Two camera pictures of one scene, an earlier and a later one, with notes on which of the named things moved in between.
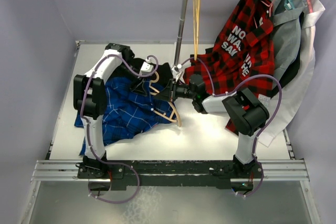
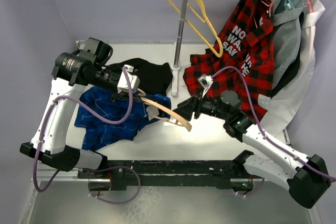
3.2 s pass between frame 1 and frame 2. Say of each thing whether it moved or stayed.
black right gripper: moved
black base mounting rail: stayed
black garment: stayed
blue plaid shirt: moved
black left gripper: moved
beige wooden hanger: moved
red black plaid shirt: stayed
